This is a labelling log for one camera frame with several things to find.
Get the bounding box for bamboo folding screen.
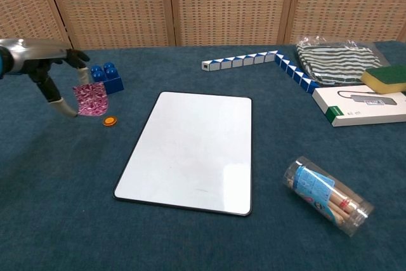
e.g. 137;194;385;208
0;0;406;51

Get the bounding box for pink patterned card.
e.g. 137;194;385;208
72;82;110;117

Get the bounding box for blue toy building block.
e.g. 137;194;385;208
90;62;125;96

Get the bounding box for clear tube of coloured pencils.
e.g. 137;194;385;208
282;155;376;238

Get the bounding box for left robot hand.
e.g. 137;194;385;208
0;37;91;118

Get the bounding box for blue white snake puzzle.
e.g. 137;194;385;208
201;50;321;95

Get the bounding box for striped cloth in plastic bag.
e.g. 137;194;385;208
295;36;392;88

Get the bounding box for blue felt table cover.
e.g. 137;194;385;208
0;40;406;271

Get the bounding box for green yellow sponge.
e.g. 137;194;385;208
360;65;406;95

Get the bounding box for white rectangular board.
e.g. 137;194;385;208
112;91;253;218

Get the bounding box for white USB hub box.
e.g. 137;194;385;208
311;84;406;128

